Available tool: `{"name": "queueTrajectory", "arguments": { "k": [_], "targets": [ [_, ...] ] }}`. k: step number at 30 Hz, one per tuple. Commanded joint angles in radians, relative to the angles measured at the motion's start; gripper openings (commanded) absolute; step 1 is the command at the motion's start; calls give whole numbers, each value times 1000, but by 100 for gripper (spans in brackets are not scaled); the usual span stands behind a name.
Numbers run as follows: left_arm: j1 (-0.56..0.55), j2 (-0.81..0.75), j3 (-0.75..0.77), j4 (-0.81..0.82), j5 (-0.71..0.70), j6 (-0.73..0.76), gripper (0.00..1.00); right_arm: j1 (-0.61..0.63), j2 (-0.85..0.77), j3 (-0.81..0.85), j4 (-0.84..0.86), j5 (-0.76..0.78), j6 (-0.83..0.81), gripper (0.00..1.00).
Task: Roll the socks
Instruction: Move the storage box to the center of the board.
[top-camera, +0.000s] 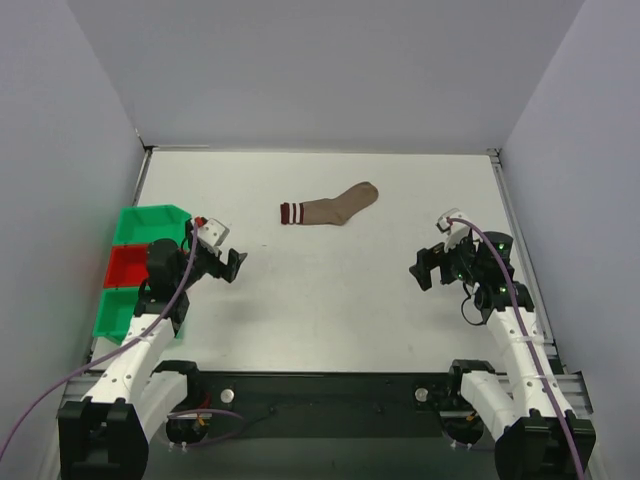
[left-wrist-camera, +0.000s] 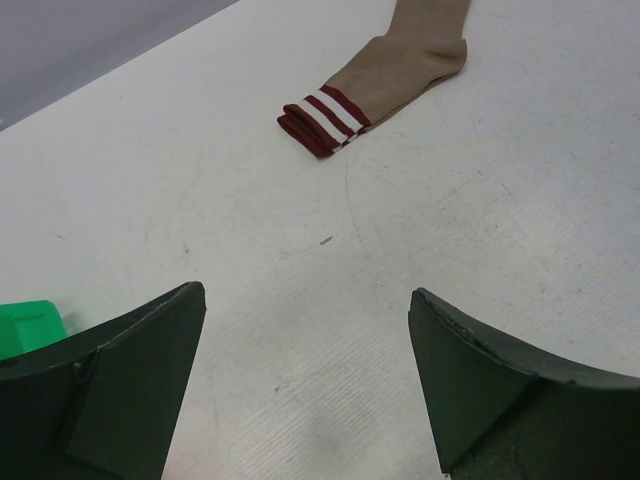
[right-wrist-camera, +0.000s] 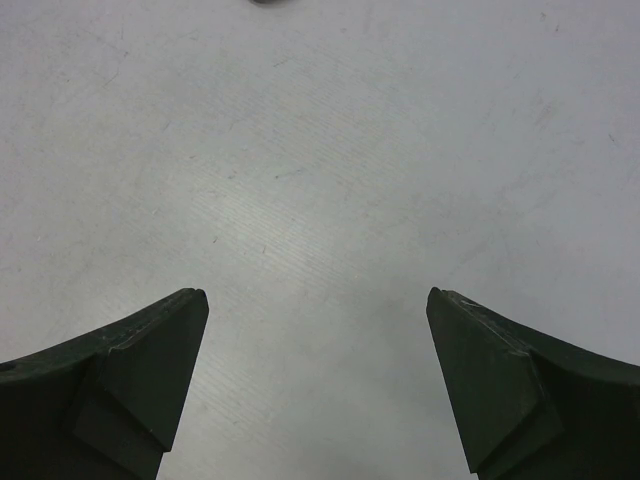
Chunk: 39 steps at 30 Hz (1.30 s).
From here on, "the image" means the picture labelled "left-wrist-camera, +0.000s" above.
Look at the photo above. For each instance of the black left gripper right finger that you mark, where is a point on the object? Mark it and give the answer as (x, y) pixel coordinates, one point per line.
(501, 408)

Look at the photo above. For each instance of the tan sock with striped cuff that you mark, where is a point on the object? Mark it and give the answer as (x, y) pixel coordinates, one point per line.
(422, 47)

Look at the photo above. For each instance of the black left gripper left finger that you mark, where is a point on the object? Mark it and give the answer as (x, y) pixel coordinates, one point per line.
(103, 403)

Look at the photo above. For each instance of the green plastic bin near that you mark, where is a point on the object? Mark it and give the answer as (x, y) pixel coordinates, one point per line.
(28, 326)

